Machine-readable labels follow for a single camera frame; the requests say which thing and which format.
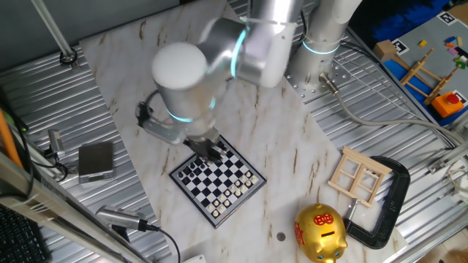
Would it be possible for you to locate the small silver camera on mount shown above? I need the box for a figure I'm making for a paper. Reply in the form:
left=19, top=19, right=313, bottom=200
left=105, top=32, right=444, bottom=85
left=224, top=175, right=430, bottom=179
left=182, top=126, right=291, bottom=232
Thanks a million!
left=47, top=129, right=67, bottom=160

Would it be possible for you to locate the blue board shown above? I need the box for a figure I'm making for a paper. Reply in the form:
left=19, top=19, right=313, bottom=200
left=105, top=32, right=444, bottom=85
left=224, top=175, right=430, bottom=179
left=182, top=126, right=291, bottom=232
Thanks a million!
left=382, top=58, right=468, bottom=128

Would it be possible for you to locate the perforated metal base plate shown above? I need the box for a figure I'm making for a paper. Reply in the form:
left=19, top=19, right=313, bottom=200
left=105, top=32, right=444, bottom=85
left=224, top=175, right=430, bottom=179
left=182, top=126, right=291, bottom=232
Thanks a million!
left=284, top=34, right=352, bottom=104

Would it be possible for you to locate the black camera cable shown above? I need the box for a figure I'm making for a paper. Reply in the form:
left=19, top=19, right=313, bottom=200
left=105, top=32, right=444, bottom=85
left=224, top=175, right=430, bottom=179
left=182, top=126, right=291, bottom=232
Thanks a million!
left=145, top=222, right=182, bottom=263

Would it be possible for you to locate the white power adapter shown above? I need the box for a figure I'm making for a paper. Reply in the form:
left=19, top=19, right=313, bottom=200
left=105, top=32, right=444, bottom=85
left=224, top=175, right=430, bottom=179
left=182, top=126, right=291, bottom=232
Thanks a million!
left=450, top=181, right=468, bottom=205

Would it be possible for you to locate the black keyboard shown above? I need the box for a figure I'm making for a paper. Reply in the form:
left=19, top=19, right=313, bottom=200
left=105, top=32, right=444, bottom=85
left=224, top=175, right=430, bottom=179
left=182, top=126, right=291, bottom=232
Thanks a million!
left=0, top=204, right=50, bottom=263

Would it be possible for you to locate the black white chessboard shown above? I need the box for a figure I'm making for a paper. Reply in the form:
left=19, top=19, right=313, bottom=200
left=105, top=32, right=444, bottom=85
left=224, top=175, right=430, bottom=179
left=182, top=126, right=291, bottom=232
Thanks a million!
left=168, top=137, right=268, bottom=229

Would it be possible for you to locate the wrist camera on silver bracket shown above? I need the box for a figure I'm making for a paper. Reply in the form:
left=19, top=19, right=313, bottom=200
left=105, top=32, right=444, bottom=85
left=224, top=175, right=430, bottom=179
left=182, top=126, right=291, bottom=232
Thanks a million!
left=135, top=101, right=186, bottom=146

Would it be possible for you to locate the wooden easel frame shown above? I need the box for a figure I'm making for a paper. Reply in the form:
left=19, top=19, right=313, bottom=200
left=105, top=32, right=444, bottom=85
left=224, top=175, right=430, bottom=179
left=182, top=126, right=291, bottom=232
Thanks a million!
left=399, top=47, right=462, bottom=106

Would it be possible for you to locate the grey cable with metal connector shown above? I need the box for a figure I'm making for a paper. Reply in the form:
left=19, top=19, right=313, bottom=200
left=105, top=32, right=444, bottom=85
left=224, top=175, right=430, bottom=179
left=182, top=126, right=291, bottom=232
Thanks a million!
left=318, top=72, right=464, bottom=147

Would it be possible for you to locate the golden piggy bank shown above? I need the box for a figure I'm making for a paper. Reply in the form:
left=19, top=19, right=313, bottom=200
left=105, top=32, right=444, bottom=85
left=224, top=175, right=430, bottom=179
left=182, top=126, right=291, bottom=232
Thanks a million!
left=294, top=203, right=349, bottom=263

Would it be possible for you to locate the black C-clamp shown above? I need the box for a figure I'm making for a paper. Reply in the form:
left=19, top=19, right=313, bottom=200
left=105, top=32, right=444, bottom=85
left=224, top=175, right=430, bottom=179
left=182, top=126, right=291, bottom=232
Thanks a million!
left=343, top=156, right=412, bottom=251

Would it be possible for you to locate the grey brick baseplate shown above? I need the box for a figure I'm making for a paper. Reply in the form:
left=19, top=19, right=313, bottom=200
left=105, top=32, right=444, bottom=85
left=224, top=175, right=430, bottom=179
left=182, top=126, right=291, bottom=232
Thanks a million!
left=390, top=10, right=468, bottom=110

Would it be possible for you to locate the silver finned camera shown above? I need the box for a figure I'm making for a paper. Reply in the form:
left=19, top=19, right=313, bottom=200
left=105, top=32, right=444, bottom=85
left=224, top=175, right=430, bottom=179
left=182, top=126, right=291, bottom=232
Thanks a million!
left=95, top=205, right=149, bottom=244

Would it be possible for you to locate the paper fiducial tag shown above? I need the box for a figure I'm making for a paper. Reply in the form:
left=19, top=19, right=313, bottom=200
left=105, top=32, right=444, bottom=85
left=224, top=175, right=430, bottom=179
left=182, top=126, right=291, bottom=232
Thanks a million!
left=437, top=10, right=458, bottom=26
left=390, top=38, right=410, bottom=56
left=452, top=89, right=468, bottom=107

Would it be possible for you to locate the aluminium frame bar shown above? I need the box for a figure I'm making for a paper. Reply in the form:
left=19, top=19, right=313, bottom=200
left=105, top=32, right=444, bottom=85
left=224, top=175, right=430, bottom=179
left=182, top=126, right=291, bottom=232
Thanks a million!
left=0, top=149, right=151, bottom=263

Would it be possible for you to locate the orange box with red button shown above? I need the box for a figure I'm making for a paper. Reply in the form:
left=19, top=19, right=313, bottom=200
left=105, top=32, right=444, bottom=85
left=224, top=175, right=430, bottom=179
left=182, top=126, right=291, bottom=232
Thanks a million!
left=430, top=91, right=465, bottom=119

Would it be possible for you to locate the silver digital scale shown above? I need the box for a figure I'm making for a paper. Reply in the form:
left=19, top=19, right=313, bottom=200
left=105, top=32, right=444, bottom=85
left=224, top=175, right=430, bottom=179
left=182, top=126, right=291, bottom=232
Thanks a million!
left=78, top=141, right=116, bottom=185

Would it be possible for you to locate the orange pole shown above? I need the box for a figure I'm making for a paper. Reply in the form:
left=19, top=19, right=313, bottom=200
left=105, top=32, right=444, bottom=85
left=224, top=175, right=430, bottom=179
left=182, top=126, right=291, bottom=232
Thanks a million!
left=0, top=107, right=23, bottom=169

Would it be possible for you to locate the blue foam sheet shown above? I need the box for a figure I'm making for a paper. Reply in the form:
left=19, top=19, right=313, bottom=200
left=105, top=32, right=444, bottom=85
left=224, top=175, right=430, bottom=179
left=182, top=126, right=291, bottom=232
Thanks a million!
left=371, top=0, right=453, bottom=43

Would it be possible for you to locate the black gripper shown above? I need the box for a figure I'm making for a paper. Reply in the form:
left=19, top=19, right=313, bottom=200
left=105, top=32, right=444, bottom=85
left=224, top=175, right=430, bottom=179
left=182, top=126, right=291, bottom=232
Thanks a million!
left=184, top=135, right=227, bottom=164

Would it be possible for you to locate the white camera pole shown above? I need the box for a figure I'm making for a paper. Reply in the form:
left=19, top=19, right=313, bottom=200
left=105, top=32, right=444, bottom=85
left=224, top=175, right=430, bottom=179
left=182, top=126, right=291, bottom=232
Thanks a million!
left=30, top=0, right=79, bottom=70

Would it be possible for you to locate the metal corner bracket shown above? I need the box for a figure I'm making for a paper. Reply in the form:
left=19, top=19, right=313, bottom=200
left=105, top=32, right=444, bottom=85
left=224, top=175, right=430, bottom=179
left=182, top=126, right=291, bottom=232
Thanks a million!
left=427, top=159, right=448, bottom=175

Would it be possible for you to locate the wooden cube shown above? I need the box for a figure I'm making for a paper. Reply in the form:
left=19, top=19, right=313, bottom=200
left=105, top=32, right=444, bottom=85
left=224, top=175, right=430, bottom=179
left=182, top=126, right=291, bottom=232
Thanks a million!
left=372, top=39, right=398, bottom=63

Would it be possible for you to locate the wooden window frame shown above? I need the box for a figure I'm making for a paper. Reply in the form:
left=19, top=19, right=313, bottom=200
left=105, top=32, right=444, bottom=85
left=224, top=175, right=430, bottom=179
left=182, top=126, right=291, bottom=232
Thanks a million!
left=327, top=145, right=393, bottom=209

